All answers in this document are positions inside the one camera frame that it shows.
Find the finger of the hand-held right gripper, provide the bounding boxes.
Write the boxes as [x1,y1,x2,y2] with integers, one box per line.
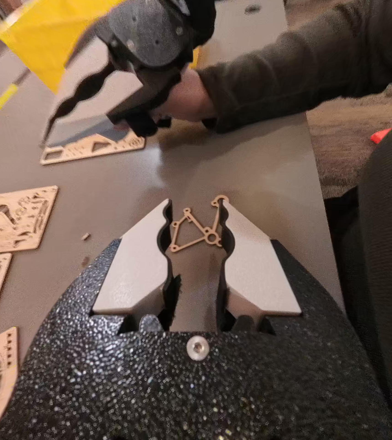
[41,32,115,148]
[39,65,148,148]

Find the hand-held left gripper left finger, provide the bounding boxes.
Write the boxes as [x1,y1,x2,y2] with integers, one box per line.
[92,198,182,326]

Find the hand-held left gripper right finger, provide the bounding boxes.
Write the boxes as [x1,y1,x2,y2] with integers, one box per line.
[217,199,302,328]

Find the wooden bicycle frame part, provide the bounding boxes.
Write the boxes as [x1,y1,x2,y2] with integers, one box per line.
[169,195,230,253]

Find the wooden sheet with triangle cutouts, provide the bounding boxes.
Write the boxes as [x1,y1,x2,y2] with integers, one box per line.
[39,132,146,165]

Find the wooden sheet with frame cutout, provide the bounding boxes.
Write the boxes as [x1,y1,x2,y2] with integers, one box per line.
[0,186,59,256]

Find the person's right forearm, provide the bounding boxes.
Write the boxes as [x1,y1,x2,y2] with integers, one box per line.
[196,0,392,135]

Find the person's right hand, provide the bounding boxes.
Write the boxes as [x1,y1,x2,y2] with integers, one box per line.
[153,68,218,122]

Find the yellow plastic bin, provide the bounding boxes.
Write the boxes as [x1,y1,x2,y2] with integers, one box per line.
[0,0,128,94]

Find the person's leg in dark trousers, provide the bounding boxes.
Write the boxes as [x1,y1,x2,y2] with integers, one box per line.
[323,110,392,440]

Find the red plastic piece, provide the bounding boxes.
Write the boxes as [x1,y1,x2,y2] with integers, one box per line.
[370,127,392,144]

